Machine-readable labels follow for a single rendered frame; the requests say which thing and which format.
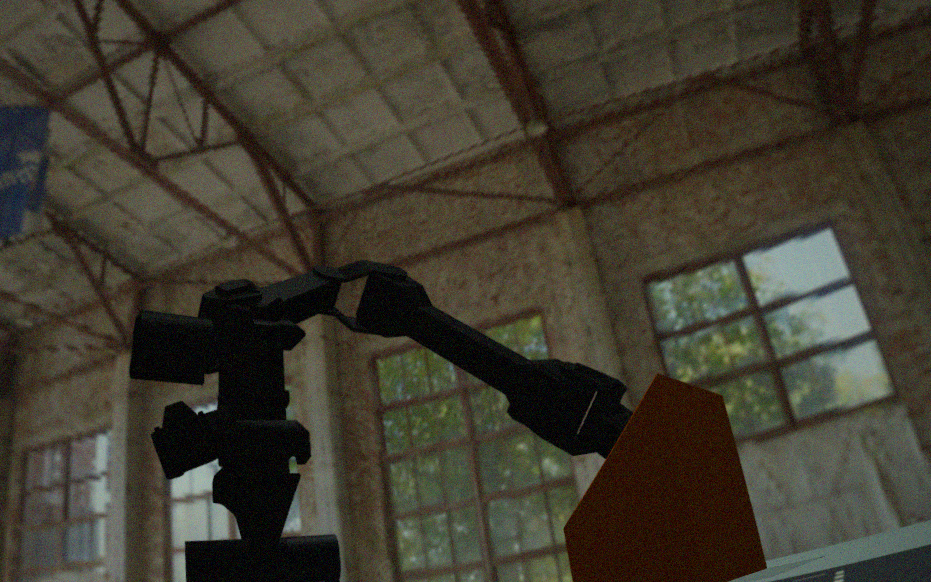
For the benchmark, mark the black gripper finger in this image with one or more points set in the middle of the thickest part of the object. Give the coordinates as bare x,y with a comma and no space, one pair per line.
265,501
228,501

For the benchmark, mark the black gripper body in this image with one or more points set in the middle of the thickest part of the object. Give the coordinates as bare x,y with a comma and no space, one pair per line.
260,440

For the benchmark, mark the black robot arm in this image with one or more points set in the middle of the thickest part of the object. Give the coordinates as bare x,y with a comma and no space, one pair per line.
242,329

